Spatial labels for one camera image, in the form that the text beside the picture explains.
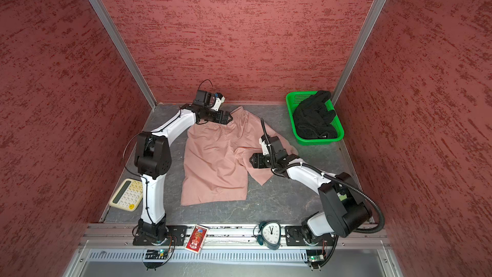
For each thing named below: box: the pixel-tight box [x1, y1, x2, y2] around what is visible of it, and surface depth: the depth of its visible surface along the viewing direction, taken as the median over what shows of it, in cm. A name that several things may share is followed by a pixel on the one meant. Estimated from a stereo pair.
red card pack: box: [184, 224, 209, 254], surface depth 74 cm
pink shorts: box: [180, 106, 299, 207], surface depth 92 cm
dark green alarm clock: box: [253, 220, 283, 251], surface depth 73 cm
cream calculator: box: [108, 178, 143, 212], surface depth 84 cm
